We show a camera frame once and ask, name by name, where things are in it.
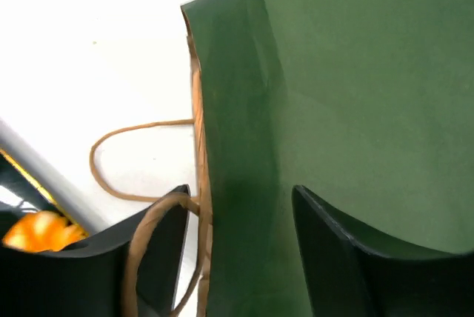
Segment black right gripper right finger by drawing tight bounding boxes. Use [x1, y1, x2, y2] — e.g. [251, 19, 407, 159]
[292, 185, 473, 316]

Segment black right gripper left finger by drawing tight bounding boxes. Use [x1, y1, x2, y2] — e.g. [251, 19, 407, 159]
[1, 206, 188, 317]

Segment orange braided fake bread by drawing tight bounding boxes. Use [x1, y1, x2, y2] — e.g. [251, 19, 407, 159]
[2, 211, 86, 253]

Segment metal serving tongs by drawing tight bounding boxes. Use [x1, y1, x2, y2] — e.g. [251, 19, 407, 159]
[1, 121, 110, 233]

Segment green paper bag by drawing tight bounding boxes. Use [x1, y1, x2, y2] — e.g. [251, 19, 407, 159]
[89, 0, 474, 317]

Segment dark green tray gold rim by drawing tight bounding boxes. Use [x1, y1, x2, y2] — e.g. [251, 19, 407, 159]
[1, 150, 88, 242]

